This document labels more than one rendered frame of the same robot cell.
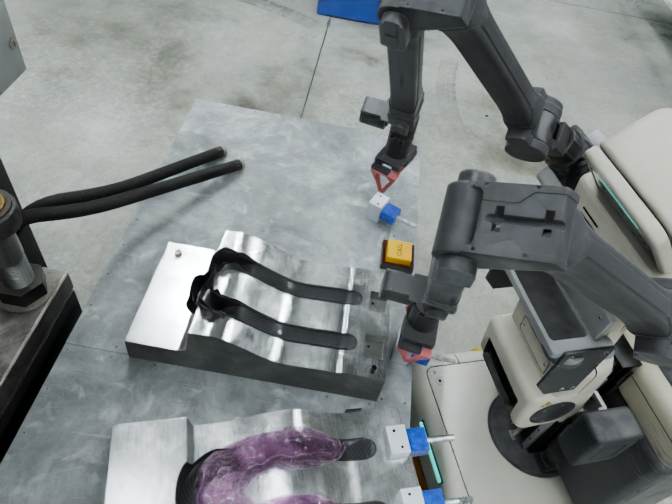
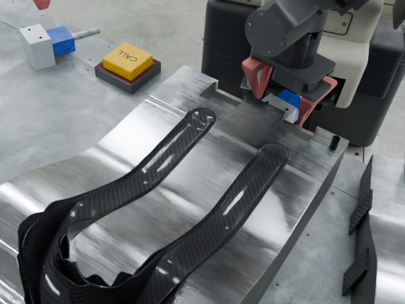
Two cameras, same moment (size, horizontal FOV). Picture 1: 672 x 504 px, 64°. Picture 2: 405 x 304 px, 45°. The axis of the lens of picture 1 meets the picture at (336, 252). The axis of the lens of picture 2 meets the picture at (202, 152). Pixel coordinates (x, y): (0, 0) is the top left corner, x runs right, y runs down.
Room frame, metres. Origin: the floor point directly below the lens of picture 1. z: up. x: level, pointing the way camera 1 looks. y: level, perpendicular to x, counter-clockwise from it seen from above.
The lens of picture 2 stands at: (0.43, 0.35, 1.33)
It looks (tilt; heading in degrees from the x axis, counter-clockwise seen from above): 47 degrees down; 300
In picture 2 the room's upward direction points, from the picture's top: 6 degrees clockwise
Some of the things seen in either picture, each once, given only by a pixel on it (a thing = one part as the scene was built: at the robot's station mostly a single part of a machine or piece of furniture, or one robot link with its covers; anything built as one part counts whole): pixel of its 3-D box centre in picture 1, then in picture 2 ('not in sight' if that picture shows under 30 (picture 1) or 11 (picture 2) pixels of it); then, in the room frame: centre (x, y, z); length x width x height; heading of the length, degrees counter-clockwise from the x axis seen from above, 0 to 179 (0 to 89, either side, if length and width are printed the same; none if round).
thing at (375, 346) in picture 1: (374, 351); (291, 137); (0.57, -0.11, 0.87); 0.05 x 0.05 x 0.04; 1
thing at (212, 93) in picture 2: (378, 307); (223, 105); (0.68, -0.11, 0.87); 0.05 x 0.05 x 0.04; 1
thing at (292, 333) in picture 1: (275, 298); (168, 201); (0.62, 0.10, 0.92); 0.35 x 0.16 x 0.09; 91
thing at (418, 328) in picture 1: (424, 315); (296, 44); (0.63, -0.19, 0.95); 0.10 x 0.07 x 0.07; 174
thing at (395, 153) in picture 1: (398, 145); not in sight; (1.03, -0.09, 1.04); 0.10 x 0.07 x 0.07; 158
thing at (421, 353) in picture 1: (413, 344); (300, 95); (0.60, -0.19, 0.88); 0.07 x 0.07 x 0.09; 84
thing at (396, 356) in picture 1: (425, 353); (290, 104); (0.62, -0.23, 0.83); 0.13 x 0.05 x 0.05; 84
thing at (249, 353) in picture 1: (268, 307); (152, 233); (0.63, 0.11, 0.87); 0.50 x 0.26 x 0.14; 91
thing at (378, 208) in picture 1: (393, 215); (64, 40); (1.01, -0.13, 0.83); 0.13 x 0.05 x 0.05; 68
